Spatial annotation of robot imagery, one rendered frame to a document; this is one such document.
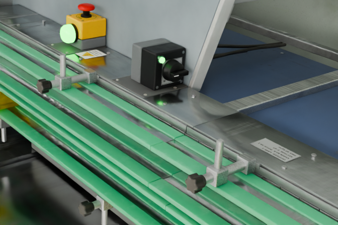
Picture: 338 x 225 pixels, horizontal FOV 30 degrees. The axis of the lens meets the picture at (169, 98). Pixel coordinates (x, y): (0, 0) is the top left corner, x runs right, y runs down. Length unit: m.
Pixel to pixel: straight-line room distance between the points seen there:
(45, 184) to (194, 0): 0.60
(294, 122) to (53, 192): 0.61
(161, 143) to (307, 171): 0.26
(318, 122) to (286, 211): 0.34
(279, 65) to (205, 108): 0.39
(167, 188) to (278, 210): 0.24
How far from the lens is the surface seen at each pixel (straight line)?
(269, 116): 1.25
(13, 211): 1.47
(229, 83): 1.40
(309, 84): 1.41
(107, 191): 1.28
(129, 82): 1.30
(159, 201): 1.12
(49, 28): 1.66
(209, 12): 1.23
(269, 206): 0.96
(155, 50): 1.26
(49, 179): 1.58
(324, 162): 1.07
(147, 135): 1.13
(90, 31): 1.49
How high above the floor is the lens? 1.58
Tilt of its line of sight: 37 degrees down
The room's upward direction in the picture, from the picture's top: 105 degrees counter-clockwise
